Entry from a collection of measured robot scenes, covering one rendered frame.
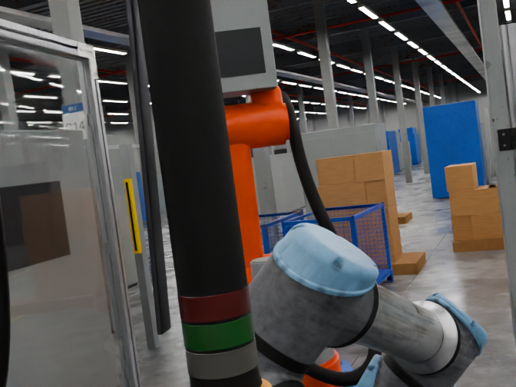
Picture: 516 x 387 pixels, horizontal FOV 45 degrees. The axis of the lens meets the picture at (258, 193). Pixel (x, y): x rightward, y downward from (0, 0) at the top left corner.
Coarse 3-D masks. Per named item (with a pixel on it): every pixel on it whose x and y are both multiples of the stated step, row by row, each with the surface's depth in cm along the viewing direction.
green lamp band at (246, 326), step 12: (216, 324) 28; (228, 324) 28; (240, 324) 28; (252, 324) 29; (192, 336) 28; (204, 336) 28; (216, 336) 28; (228, 336) 28; (240, 336) 28; (252, 336) 29; (192, 348) 29; (204, 348) 28; (216, 348) 28; (228, 348) 28
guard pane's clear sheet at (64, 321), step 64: (0, 64) 133; (64, 64) 158; (0, 128) 131; (64, 128) 155; (0, 192) 128; (64, 192) 152; (64, 256) 149; (64, 320) 146; (64, 384) 143; (128, 384) 172
